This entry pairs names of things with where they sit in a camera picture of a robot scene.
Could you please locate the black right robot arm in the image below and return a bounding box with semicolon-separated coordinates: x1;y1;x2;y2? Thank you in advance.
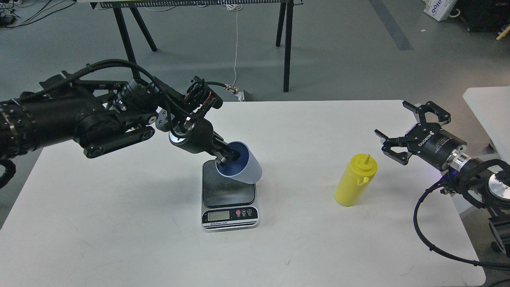
375;100;510;271

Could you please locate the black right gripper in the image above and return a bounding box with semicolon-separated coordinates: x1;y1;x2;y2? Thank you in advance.
375;100;467;171

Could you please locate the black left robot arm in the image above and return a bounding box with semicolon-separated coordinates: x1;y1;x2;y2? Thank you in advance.
0;59;240;187

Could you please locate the blue ribbed cup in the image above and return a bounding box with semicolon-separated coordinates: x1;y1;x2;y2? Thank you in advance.
215;142;263;184

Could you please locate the digital kitchen scale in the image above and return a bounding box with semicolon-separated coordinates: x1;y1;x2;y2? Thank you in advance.
201;160;260;232

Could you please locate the floor cables bundle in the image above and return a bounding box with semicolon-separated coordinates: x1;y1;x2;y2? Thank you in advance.
0;0;76;29

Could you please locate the white power adapter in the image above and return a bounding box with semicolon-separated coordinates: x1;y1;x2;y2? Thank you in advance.
237;90;254;102

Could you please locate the white cardboard box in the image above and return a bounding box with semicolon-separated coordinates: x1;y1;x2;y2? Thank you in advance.
423;0;458;22

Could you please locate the yellow squeeze bottle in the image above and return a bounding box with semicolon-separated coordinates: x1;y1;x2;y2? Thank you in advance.
333;154;378;207

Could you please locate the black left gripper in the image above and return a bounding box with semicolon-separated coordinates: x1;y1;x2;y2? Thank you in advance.
168;118;240;167

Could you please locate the white hanging cable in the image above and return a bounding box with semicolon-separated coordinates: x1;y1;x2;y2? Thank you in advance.
228;3;239;86

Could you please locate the black trestle table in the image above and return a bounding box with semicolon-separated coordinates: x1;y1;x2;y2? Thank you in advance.
85;0;296;92

